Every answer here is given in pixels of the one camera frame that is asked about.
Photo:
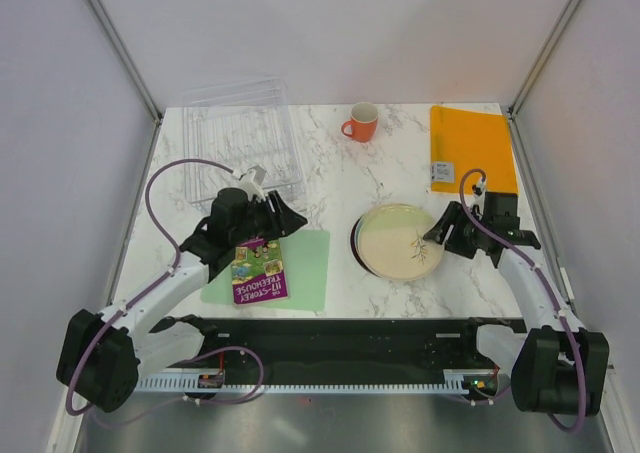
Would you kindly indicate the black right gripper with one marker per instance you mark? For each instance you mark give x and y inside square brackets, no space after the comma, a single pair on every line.
[454,215]

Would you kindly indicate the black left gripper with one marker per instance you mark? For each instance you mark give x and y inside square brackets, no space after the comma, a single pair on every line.
[281,218]

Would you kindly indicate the cream green plate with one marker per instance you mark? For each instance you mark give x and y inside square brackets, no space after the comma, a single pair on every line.
[389,241]

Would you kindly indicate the blue white floral plate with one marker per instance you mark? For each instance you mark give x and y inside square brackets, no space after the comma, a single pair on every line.
[353,244]

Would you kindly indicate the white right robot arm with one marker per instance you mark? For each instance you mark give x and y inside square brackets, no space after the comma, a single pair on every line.
[559,366]

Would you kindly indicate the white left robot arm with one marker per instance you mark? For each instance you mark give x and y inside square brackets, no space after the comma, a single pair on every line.
[105,354]

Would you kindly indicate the green clipboard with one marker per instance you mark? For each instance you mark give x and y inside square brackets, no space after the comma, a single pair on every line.
[305,256]

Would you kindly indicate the purple treehouse book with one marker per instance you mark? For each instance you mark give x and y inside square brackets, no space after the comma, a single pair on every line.
[258,274]

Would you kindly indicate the orange plastic folder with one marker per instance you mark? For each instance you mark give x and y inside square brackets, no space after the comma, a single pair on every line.
[463,140]

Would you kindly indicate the orange ceramic mug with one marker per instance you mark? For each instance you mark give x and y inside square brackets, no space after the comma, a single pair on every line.
[363,122]

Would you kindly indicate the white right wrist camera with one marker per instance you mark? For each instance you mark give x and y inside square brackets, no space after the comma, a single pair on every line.
[479,192]

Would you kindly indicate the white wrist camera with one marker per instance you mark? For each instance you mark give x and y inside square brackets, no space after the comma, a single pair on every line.
[479,192]
[250,181]

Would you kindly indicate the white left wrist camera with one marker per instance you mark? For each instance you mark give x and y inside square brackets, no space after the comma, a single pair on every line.
[250,181]

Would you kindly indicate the clear wire dish rack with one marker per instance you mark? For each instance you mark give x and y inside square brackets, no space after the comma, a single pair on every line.
[244,124]

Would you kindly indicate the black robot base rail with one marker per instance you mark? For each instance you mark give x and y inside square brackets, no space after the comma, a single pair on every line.
[339,351]

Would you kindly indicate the white slotted cable duct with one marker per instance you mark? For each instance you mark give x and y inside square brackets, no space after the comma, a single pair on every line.
[188,381]

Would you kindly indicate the right aluminium frame post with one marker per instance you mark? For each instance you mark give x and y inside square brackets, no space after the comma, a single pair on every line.
[559,28]

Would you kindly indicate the aluminium frame post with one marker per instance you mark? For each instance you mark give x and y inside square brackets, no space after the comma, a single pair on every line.
[559,28]
[124,57]

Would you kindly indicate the left aluminium frame post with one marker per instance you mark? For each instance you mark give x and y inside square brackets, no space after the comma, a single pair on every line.
[124,57]

